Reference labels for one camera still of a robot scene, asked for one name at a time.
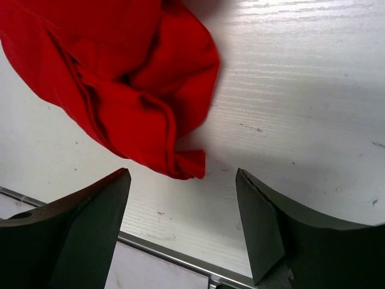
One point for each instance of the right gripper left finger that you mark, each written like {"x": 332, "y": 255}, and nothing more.
{"x": 68, "y": 243}

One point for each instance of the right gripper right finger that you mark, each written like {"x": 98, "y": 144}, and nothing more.
{"x": 290, "y": 245}

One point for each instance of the red t-shirt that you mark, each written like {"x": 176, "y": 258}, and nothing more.
{"x": 136, "y": 76}

